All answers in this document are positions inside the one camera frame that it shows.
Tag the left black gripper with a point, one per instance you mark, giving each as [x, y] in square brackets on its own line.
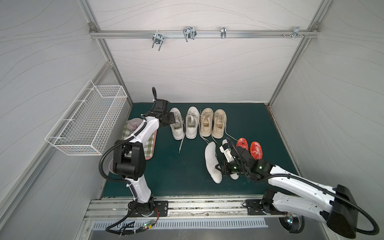
[160, 102]

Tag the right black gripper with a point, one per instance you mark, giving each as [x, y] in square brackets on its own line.
[234, 156]

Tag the white foam insole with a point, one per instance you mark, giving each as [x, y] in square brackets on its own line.
[234, 176]
[211, 162]

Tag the red orange insole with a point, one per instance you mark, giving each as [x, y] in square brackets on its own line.
[242, 142]

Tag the white sneaker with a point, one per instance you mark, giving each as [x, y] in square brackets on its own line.
[192, 122]
[178, 127]

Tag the white sneaker front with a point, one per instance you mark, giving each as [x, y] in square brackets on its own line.
[192, 122]

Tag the beige lace sneaker with laces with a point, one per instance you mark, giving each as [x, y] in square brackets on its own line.
[220, 125]

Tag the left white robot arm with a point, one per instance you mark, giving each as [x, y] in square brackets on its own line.
[129, 161]

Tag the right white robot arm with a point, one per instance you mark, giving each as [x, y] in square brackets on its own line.
[334, 207]

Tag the green checkered cloth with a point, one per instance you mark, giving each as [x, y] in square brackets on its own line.
[149, 146]

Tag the metal U-bolt hook left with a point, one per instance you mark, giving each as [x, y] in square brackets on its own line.
[158, 39]

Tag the metal u-bolt hook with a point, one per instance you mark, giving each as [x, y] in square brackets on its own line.
[158, 39]
[189, 33]

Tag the metal U-bolt hook middle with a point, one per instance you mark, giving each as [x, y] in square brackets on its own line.
[189, 33]

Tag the metal clip hook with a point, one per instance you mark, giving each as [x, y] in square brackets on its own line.
[223, 32]

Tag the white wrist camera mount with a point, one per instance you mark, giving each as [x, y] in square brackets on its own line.
[225, 148]

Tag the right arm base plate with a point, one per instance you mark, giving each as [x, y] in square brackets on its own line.
[258, 207]

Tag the purple saucepan wooden handle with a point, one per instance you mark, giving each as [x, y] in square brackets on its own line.
[111, 167]

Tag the white wire basket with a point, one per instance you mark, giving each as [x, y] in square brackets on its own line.
[85, 127]

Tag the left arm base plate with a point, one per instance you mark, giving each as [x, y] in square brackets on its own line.
[160, 209]

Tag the metal crossbar rail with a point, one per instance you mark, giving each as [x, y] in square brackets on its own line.
[201, 34]

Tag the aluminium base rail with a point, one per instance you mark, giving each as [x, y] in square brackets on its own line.
[180, 207]

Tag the white slotted cable duct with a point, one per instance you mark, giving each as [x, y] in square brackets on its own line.
[170, 224]

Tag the metal bracket hook right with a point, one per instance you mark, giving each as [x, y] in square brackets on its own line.
[296, 34]

